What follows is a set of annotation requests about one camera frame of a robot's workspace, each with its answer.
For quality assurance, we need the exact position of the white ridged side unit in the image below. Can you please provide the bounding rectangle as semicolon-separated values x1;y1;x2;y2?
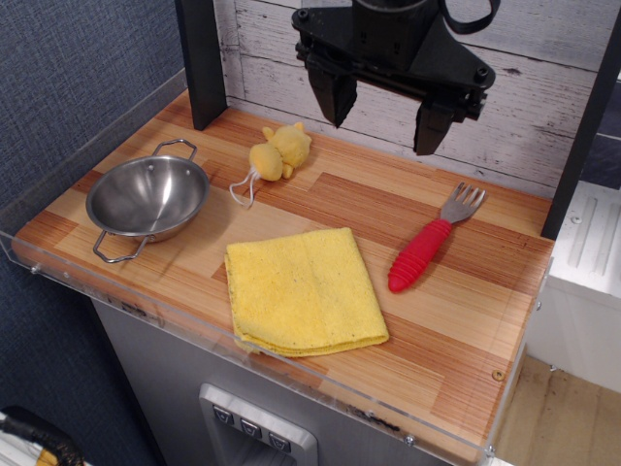
525;182;620;392

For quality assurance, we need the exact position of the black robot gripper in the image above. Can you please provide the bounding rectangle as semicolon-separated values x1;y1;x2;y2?
291;1;497;155

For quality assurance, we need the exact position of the yellow plush toy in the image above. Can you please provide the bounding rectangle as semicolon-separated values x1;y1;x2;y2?
229;121;312;208

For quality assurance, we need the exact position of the folded yellow cloth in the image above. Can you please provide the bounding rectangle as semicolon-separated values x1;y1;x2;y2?
225;228;389;357

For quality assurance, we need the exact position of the black right frame post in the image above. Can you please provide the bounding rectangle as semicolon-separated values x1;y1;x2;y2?
540;14;620;240

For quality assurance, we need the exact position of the grey toy dispenser panel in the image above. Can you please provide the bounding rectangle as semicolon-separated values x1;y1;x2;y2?
199;383;318;465

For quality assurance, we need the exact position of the black left frame post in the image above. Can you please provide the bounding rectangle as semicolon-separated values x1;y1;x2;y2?
175;0;228;131

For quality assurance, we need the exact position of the red handled metal fork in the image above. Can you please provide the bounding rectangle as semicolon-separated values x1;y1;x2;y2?
387;182;486;293

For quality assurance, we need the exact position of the black frame post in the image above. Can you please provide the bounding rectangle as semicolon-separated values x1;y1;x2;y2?
175;0;228;131
540;14;620;240

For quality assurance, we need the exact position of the clear acrylic table guard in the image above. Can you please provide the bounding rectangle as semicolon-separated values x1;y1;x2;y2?
14;58;560;465

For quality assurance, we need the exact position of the stainless steel two-handled bowl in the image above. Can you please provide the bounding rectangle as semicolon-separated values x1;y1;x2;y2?
85;139;211;264

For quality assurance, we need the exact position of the black yellow object bottom left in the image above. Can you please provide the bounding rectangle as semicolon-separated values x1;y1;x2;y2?
1;406;88;465

